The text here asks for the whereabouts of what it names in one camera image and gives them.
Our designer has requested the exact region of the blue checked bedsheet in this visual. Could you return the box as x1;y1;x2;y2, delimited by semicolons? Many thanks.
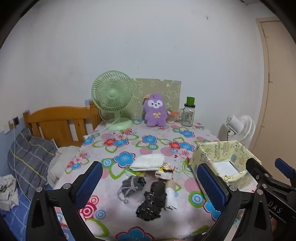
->
0;185;70;241

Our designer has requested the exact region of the yellow black tissue pack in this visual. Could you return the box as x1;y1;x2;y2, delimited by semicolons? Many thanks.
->
155;162;174;181

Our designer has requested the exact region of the thin white charging cable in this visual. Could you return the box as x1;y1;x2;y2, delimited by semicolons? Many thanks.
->
11;123;31;202

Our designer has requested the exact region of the white standing fan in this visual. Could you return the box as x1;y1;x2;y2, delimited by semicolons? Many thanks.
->
218;114;256;149

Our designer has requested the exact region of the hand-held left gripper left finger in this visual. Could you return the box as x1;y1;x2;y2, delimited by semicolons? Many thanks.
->
26;161;103;241

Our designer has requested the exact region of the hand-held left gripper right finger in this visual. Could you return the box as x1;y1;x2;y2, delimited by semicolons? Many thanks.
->
196;163;272;241

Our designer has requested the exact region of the green patterned board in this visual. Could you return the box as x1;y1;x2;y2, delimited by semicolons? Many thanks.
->
132;78;181;121

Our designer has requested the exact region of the grey plaid pillow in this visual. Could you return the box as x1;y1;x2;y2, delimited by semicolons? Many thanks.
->
7;127;58;201

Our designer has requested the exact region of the floral tablecloth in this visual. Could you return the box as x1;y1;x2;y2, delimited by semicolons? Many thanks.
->
47;119;259;241

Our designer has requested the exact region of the grey drawstring pouch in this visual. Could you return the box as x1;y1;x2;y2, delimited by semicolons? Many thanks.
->
117;175;147;204

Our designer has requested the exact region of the glass jar with green lid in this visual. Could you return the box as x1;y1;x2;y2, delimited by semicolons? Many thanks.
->
179;97;196;127

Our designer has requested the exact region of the wall socket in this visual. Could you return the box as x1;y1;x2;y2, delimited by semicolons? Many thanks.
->
9;116;20;130

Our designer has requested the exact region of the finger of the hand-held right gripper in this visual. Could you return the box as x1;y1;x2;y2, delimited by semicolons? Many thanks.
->
275;158;296;180
246;158;278;186

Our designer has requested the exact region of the black plastic bag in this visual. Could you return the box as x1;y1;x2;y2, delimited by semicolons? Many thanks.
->
135;181;167;222

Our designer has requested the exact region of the purple plush toy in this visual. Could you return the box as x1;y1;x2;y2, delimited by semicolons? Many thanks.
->
143;93;168;127

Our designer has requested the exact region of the pale pink cartoon cloth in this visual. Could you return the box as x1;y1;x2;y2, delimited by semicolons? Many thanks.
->
165;187;178;211

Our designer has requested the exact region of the white bedding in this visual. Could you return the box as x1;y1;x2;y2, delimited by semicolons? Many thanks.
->
47;146;80;188

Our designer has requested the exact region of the cotton swab container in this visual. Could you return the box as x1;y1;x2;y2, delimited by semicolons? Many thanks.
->
167;109;179;123

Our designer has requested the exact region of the wooden bed headboard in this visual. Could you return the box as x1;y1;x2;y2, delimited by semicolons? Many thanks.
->
23;101;102;148

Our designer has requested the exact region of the crumpled white cloth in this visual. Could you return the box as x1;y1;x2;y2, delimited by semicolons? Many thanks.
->
0;175;19;212

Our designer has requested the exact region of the yellow cartoon print box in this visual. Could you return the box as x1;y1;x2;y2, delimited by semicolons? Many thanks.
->
189;140;262;202

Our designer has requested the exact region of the green table fan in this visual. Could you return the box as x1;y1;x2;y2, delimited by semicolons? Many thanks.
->
91;71;134;131

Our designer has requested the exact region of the beige door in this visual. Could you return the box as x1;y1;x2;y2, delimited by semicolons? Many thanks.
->
255;17;296;179

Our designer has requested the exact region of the white paper pad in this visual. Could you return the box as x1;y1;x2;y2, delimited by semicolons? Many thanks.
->
212;161;239;178

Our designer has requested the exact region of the white cloth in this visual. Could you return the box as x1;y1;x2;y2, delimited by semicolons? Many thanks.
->
0;175;19;212
129;153;165;172

